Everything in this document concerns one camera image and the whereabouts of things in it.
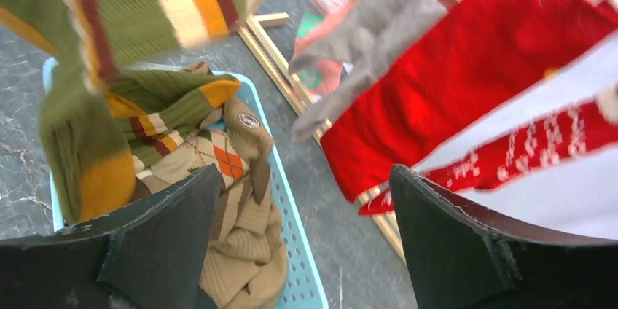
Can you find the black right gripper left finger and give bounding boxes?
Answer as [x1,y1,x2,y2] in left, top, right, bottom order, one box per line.
[1,165,222,308]

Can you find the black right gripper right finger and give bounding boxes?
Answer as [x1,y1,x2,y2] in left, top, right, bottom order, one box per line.
[389,165,617,309]

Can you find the green striped sock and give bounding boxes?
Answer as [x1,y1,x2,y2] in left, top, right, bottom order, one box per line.
[105,69,241,173]
[1,0,246,224]

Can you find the red snowflake sock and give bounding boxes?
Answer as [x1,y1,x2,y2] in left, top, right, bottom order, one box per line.
[421,86,617,192]

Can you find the plain red sock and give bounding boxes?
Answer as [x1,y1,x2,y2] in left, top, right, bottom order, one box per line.
[321,0,617,202]

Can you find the grey sock striped cuff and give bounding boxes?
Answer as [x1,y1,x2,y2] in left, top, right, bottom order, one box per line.
[289,0,461,141]

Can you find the pink patterned sock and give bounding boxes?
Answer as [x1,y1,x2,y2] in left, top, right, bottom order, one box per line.
[290,0,356,99]

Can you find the wooden rack frame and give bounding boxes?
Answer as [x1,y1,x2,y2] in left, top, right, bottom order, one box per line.
[238,0,406,264]

